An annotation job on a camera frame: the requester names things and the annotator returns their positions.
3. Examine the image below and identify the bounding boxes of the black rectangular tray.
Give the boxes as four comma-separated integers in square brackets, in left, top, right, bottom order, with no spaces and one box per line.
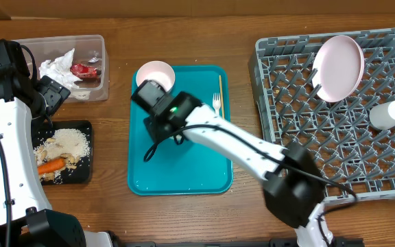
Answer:
[32,120,93,185]

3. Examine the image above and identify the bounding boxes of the crumpled white tissue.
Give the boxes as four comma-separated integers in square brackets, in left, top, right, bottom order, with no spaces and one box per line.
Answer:
[39,48,82,90]

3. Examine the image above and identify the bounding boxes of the red snack wrapper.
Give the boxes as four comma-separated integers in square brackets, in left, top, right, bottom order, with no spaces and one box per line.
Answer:
[70,64,101,79]

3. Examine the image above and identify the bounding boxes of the clear crumpled plastic wrapper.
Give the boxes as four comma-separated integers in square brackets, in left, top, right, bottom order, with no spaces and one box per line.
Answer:
[88,51,101,64]

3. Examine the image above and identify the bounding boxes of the grey dishwasher rack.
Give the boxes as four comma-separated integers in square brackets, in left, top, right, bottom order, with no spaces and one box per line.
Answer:
[248,28,395,200]

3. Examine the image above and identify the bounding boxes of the wooden chopstick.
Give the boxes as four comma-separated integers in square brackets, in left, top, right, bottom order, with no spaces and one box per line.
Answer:
[219,75,225,119]

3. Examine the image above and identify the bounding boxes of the orange carrot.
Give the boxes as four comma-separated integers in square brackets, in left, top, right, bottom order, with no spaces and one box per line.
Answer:
[38,158,66,175]

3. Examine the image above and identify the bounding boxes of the white round plate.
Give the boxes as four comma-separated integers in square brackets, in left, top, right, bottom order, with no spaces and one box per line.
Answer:
[312,35,365,103]

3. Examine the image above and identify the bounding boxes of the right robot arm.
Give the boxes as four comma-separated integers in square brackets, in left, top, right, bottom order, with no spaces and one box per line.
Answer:
[131,80,333,246]

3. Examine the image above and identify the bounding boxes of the white plastic fork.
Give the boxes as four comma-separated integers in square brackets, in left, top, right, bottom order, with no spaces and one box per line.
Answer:
[212,93,222,115]

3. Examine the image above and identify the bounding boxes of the pile of peanuts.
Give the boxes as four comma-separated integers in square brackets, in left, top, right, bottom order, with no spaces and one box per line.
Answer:
[34,137,77,181]

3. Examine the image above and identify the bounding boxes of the clear plastic waste bin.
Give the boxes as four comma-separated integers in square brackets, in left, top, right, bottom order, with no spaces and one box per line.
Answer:
[18,35,109,102]

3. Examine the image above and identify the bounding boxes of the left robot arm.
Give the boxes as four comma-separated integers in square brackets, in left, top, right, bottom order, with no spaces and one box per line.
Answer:
[0,39,120,246]

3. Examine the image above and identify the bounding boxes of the pink bowl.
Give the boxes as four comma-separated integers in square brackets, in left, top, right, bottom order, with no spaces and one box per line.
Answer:
[136,60,176,92]

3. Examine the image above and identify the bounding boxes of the pile of white rice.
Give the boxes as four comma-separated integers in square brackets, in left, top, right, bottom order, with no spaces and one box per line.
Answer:
[33,128,91,183]

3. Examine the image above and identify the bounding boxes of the teal serving tray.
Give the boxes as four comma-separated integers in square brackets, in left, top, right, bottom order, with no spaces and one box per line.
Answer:
[128,65,233,196]

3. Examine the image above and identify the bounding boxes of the white plastic cup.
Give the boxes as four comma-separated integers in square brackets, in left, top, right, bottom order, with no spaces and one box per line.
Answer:
[369,100,395,130]

